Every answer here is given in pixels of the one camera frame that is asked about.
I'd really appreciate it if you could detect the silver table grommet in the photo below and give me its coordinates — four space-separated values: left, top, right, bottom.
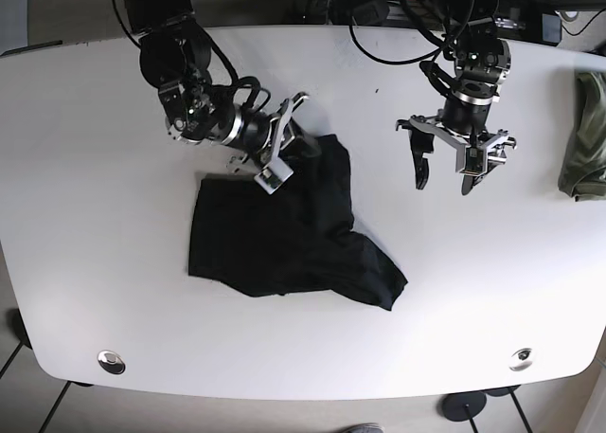
508 348 535 372
97 350 126 375

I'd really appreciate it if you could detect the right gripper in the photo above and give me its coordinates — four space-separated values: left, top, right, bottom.
158 77 322 169

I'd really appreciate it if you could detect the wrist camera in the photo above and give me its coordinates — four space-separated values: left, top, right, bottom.
254 158 294 194
455 145 488 177

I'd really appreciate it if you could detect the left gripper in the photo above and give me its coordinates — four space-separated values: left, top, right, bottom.
397 94 517 196

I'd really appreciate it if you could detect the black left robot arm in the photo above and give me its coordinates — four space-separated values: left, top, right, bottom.
396 0 517 195

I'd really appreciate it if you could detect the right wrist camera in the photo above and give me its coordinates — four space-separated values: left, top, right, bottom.
254 158 294 194

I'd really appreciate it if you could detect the right silver table grommet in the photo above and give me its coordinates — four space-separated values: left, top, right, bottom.
508 348 535 372

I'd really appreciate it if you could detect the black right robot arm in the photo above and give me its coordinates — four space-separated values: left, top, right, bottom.
117 0 321 170

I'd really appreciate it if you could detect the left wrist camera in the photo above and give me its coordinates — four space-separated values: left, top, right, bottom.
455 145 488 177

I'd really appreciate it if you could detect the black round stand base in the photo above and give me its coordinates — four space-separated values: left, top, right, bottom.
439 391 487 423

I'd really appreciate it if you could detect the olive green T-shirt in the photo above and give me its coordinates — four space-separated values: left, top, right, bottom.
558 71 605 202

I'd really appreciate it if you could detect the right grey shoe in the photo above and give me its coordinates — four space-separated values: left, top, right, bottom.
338 423 384 433

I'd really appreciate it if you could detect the left silver table grommet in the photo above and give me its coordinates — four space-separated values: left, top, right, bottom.
97 350 126 375

